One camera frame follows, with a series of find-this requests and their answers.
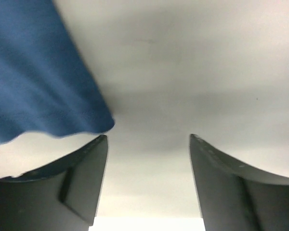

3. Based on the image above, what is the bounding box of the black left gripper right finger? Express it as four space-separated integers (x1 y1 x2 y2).
189 134 289 231

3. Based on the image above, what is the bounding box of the navy blue t shirt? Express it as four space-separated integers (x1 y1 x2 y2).
0 0 115 143

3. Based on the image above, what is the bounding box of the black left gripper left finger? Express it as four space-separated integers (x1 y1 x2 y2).
0 135 108 231

